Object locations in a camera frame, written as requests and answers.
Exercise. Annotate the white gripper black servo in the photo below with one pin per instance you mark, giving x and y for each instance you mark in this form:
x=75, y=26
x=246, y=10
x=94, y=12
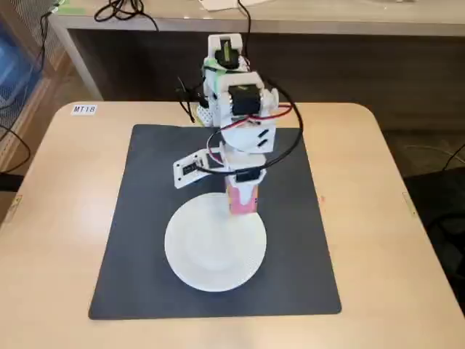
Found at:
x=248, y=177

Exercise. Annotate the small pink carton box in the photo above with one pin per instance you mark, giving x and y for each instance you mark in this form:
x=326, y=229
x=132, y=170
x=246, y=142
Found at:
x=243, y=210

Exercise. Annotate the white round dish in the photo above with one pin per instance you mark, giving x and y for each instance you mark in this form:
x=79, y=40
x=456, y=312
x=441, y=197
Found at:
x=214, y=254

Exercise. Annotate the dark grey mat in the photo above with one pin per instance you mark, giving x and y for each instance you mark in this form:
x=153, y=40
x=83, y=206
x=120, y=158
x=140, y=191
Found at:
x=145, y=218

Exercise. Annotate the green masking tape wrap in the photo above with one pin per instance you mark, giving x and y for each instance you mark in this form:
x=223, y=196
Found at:
x=218, y=71

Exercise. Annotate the metal table edge latch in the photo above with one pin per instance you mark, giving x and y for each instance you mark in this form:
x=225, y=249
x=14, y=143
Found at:
x=14, y=209
x=409, y=204

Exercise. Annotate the white MT18 label sticker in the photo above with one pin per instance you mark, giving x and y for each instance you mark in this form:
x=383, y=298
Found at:
x=84, y=109

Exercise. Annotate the beige and grey desk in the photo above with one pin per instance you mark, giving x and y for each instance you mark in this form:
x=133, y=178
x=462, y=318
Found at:
x=327, y=18

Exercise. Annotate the black office chair base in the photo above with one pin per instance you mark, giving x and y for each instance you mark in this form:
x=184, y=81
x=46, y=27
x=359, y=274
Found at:
x=450, y=221

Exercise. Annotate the wooden shelf with mesh panel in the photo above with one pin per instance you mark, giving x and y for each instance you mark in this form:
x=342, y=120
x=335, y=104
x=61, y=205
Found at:
x=40, y=105

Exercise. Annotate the black furniture foot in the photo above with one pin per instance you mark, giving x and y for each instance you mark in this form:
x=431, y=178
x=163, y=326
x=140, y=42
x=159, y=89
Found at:
x=9, y=181

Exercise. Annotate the green tape piece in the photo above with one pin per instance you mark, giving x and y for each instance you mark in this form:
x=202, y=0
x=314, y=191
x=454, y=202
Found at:
x=70, y=11

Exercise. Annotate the blue plastic bin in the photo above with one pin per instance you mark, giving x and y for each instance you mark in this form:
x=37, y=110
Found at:
x=14, y=62

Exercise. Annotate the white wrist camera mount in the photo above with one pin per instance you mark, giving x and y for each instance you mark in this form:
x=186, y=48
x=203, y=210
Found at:
x=189, y=169

